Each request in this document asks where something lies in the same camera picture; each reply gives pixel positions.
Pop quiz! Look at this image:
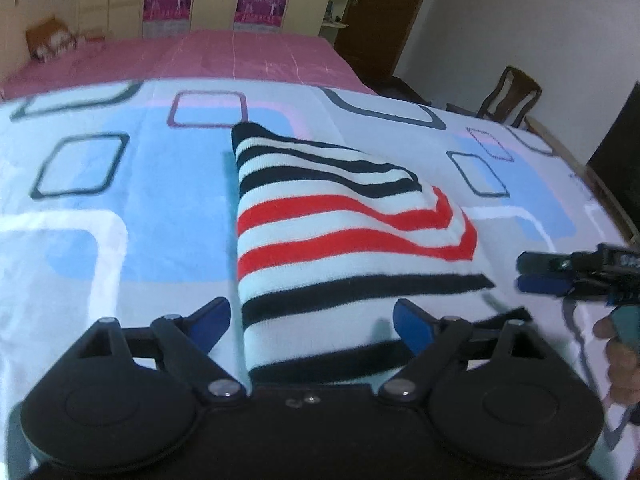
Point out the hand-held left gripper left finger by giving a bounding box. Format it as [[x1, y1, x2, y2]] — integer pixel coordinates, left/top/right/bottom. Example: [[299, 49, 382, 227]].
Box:
[[70, 296, 247, 406]]

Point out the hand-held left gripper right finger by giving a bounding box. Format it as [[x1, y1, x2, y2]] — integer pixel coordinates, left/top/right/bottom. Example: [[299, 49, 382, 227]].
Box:
[[377, 298, 554, 403]]

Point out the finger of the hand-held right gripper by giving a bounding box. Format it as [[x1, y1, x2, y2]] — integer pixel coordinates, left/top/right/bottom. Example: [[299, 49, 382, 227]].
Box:
[[516, 251, 578, 275], [516, 273, 578, 297]]

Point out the striped knitted sweater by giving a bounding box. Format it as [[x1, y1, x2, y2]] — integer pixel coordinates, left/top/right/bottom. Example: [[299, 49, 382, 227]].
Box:
[[229, 121, 534, 392]]

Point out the person's right hand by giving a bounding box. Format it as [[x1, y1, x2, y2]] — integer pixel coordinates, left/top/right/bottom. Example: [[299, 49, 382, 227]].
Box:
[[592, 316, 640, 407]]

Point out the dark panel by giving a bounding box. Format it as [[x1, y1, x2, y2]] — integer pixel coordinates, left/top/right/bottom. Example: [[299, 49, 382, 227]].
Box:
[[584, 79, 640, 223]]

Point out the printed blanket with squares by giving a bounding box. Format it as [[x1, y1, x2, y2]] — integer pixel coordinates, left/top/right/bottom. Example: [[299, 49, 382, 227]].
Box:
[[0, 77, 640, 480]]

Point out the wooden chair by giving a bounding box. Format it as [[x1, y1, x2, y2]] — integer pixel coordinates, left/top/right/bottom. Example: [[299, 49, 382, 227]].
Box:
[[444, 65, 544, 132]]

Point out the pink bed sheet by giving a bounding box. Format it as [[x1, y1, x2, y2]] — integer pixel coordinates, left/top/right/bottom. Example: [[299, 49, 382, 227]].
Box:
[[0, 29, 379, 102]]

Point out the brown wooden door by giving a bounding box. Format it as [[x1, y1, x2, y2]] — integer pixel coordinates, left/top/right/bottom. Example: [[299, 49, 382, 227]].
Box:
[[331, 0, 442, 97]]

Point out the brown teddy bear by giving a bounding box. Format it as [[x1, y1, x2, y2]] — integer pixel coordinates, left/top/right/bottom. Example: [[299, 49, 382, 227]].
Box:
[[25, 16, 79, 64]]

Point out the wooden bed frame rail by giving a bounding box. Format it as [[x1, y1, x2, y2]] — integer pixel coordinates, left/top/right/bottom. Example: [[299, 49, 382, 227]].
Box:
[[524, 114, 640, 243]]

